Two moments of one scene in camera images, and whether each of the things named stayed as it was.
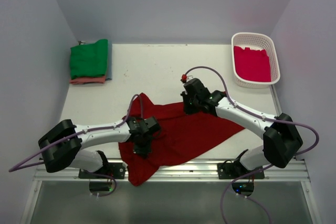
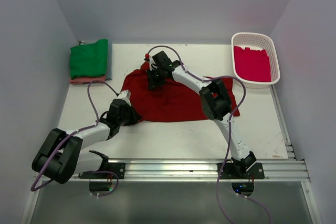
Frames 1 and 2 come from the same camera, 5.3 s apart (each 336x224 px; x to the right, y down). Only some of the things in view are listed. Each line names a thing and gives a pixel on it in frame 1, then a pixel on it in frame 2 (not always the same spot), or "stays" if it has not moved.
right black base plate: (235, 170) stays
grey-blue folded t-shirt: (109, 71) stays
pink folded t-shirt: (81, 80) stays
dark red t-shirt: (180, 132) -> (176, 101)
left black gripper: (144, 151) -> (135, 117)
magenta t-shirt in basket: (252, 64) stays
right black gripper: (188, 110) -> (153, 83)
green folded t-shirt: (89, 60) stays
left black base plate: (117, 170) stays
